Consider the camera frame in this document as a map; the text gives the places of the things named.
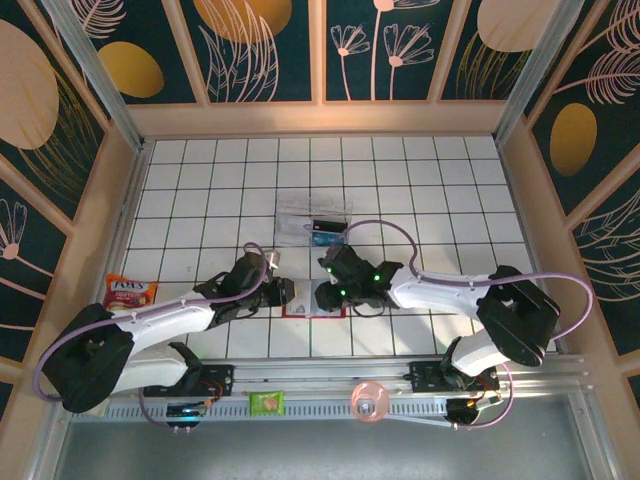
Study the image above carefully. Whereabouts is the red leather card wallet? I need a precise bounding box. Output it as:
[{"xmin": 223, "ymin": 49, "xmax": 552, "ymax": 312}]
[{"xmin": 281, "ymin": 278, "xmax": 348, "ymax": 320}]

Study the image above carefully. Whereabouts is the silver VIP card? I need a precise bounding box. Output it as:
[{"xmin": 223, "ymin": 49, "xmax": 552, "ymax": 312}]
[{"xmin": 279, "ymin": 216, "xmax": 314, "ymax": 246}]

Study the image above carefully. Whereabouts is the blue card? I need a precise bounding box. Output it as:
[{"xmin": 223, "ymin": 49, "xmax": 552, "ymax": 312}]
[{"xmin": 309, "ymin": 231, "xmax": 347, "ymax": 248}]

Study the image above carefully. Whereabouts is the black card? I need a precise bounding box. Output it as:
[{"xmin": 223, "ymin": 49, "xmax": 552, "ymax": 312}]
[{"xmin": 311, "ymin": 217, "xmax": 350, "ymax": 234}]

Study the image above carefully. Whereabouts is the clear acrylic card stand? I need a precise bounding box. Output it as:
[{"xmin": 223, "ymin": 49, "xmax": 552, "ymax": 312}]
[{"xmin": 273, "ymin": 196, "xmax": 356, "ymax": 250}]

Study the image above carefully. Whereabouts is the green snack packet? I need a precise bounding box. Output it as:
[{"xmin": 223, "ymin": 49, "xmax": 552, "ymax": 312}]
[{"xmin": 248, "ymin": 389, "xmax": 287, "ymax": 418}]

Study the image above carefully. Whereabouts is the pink plastic cup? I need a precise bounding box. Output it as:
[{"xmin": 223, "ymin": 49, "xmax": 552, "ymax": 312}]
[{"xmin": 350, "ymin": 379, "xmax": 392, "ymax": 426}]

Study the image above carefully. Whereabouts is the orange fruit candy bag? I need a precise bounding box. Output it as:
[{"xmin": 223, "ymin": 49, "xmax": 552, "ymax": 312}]
[{"xmin": 102, "ymin": 272, "xmax": 160, "ymax": 309}]

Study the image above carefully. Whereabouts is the black left controller board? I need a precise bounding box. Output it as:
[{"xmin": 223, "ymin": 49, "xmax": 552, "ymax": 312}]
[{"xmin": 164, "ymin": 402, "xmax": 206, "ymax": 434}]

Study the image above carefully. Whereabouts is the black controller board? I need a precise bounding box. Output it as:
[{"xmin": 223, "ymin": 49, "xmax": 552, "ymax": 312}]
[
  {"xmin": 446, "ymin": 393, "xmax": 503, "ymax": 432},
  {"xmin": 164, "ymin": 402, "xmax": 206, "ymax": 434}
]

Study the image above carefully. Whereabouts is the black right controller board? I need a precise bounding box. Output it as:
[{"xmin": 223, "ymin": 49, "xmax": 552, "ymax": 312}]
[{"xmin": 446, "ymin": 393, "xmax": 503, "ymax": 432}]

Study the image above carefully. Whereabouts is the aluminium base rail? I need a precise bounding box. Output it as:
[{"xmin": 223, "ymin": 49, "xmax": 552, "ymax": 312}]
[{"xmin": 99, "ymin": 353, "xmax": 587, "ymax": 401}]

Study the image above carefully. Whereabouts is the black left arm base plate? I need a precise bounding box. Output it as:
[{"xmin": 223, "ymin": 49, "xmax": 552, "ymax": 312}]
[{"xmin": 197, "ymin": 363, "xmax": 236, "ymax": 397}]

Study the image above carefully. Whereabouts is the slotted grey cable tray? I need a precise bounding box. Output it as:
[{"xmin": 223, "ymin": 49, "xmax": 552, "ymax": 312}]
[{"xmin": 99, "ymin": 398, "xmax": 454, "ymax": 425}]

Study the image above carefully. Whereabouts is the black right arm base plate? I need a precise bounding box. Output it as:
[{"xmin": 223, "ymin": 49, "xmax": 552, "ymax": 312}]
[{"xmin": 408, "ymin": 359, "xmax": 501, "ymax": 394}]

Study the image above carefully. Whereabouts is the aluminium side rail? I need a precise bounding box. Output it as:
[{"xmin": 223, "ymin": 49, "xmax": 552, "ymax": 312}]
[
  {"xmin": 74, "ymin": 139, "xmax": 154, "ymax": 314},
  {"xmin": 494, "ymin": 134, "xmax": 574, "ymax": 354}
]

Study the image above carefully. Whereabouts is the aluminium frame post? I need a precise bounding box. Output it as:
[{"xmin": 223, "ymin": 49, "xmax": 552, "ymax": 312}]
[
  {"xmin": 39, "ymin": 0, "xmax": 146, "ymax": 151},
  {"xmin": 491, "ymin": 0, "xmax": 587, "ymax": 146}
]

